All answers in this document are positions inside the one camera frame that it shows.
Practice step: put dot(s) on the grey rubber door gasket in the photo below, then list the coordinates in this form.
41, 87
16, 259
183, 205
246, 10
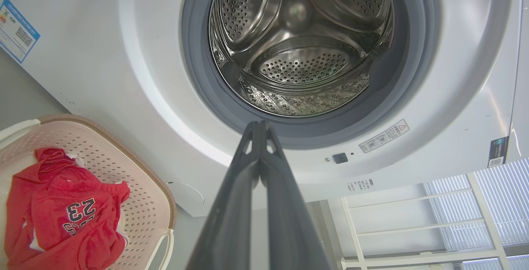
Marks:
198, 75

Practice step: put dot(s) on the dark QR code sticker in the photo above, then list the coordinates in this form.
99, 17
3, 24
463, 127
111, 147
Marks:
498, 152

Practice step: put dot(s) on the blue energy label sticker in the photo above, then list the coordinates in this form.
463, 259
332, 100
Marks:
18, 30

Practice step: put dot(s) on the white front-load washing machine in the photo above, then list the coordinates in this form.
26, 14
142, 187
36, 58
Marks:
124, 75

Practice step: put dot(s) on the beige perforated laundry basket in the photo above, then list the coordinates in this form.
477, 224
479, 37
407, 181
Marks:
142, 179

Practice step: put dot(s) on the steel perforated washer drum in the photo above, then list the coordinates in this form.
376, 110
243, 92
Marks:
297, 55

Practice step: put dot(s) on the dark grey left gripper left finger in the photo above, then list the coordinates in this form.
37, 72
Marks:
231, 220

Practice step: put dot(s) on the round white filter cover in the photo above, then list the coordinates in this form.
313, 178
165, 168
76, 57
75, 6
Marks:
188, 193

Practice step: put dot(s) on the red jersey with number 23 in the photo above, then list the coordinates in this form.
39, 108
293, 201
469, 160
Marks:
53, 204

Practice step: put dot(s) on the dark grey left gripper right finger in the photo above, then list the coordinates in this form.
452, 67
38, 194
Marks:
289, 220

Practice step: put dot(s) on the black door latch slot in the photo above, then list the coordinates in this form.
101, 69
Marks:
340, 158

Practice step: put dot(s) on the white warning label sticker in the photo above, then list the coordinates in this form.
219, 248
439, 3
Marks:
384, 136

